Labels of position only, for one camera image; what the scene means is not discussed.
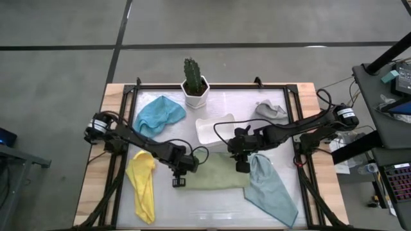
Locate blue-lit black device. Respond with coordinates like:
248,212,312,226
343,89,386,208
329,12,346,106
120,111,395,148
0,127,17,148

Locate keyboard with colourful keys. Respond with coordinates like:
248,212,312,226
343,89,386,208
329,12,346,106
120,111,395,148
383,162,411,203

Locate grey side table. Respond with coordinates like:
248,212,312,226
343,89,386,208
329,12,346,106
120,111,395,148
0,144,52,231

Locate white plastic bin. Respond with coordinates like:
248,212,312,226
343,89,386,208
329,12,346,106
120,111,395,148
195,113,237,151

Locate grey cart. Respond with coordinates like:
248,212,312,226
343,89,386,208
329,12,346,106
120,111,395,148
351,62,411,150

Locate black crossbar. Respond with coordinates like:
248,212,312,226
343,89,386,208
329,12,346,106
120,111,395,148
330,130,383,165

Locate black slanted post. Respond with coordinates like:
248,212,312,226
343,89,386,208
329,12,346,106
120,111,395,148
365,31,411,75

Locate clear plastic bottle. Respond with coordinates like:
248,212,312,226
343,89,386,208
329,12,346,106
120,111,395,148
358,162,380,176

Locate white hexagonal plant pot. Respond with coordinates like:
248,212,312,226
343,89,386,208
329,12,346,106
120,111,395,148
180,75,211,110

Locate black aluminium station frame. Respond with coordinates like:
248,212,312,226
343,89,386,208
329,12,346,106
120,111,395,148
73,76,349,231

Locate pale teal microfiber towel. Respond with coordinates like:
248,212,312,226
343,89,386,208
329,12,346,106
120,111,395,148
243,153,299,228

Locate light green microfiber towel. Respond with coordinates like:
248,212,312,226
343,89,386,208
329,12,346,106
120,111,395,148
179,150,251,191

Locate white papers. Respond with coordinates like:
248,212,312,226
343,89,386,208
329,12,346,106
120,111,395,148
329,131,357,175

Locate small teal box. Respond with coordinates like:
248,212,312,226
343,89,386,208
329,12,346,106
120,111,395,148
381,69,400,84

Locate yellow microfiber towel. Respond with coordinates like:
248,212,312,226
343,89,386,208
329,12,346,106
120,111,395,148
125,150,157,225

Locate clear plastic bag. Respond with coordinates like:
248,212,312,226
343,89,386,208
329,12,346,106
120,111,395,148
377,94,411,124

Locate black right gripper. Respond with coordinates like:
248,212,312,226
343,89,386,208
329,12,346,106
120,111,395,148
227,126,259,174

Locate grey microfiber towel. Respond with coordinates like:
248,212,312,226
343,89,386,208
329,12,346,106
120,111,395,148
255,99,289,120

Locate green cactus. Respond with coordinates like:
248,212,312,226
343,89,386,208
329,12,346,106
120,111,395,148
183,57,204,96

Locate bright blue microfiber towel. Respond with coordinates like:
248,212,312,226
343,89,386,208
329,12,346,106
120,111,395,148
133,95,187,139

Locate black screen device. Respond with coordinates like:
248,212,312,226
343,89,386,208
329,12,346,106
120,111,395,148
394,62,411,97

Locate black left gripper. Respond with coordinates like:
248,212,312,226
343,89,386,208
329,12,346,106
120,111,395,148
165,146,200,189

